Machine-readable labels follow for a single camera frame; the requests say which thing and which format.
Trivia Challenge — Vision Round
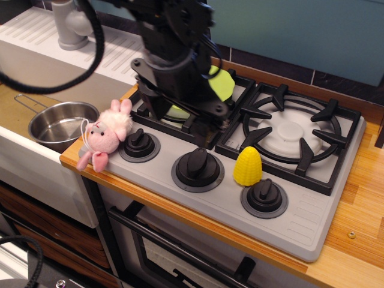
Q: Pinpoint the grey toy stove top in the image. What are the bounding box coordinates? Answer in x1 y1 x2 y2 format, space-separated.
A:
78 71 367 263

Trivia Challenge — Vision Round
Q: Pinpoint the yellow toy corn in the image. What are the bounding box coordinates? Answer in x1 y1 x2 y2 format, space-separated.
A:
233 146 263 186

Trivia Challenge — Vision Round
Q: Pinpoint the black burner grate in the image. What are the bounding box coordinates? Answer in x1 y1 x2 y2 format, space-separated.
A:
130 69 256 145
215 83 362 196

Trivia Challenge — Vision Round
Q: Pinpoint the black right burner grate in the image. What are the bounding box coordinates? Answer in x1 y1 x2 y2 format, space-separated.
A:
215 83 362 196

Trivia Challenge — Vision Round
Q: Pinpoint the grey toy faucet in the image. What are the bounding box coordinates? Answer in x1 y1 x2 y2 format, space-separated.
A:
52 1 93 50

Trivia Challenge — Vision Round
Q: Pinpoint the black left stove knob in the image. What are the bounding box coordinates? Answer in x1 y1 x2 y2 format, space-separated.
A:
119 128 161 163

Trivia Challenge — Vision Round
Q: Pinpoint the pink plush bunny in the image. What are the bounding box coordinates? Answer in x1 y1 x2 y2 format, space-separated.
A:
76 99 133 172

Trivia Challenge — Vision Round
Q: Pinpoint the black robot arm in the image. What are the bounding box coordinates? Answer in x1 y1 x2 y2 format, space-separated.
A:
113 1 229 148

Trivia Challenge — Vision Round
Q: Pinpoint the black left burner grate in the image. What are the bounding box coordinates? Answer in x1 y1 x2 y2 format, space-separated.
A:
130 69 256 145

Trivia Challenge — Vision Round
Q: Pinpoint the black cable lower left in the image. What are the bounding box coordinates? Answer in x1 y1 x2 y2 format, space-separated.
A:
0 235 44 288

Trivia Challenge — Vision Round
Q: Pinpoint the white toy sink unit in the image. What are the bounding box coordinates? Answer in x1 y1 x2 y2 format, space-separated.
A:
0 6 142 229

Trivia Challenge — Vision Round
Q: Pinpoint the black braided cable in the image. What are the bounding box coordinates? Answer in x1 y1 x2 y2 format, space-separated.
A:
0 0 106 94

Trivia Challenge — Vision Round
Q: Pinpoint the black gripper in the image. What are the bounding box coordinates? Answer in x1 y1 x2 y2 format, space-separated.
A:
131 53 228 149

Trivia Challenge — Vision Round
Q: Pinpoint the black right stove knob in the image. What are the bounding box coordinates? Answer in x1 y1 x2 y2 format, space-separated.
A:
241 179 289 219

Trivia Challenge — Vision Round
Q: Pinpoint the white right burner cap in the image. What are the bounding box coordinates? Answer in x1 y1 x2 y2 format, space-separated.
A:
257 110 323 158

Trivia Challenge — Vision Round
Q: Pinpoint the stainless steel pot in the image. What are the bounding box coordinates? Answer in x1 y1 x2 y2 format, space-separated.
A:
14 94 100 153

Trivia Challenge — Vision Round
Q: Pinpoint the lime green plate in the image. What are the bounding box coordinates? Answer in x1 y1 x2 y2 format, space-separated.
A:
166 65 235 121

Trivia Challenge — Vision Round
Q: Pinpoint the black stove knob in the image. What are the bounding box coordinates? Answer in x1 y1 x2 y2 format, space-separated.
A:
119 128 161 163
241 179 289 219
171 148 225 193

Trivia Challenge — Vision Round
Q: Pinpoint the black oven door handle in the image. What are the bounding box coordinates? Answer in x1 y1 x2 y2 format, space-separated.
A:
108 201 256 287

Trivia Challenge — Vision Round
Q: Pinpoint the black middle stove knob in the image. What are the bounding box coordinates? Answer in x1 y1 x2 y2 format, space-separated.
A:
171 148 225 193

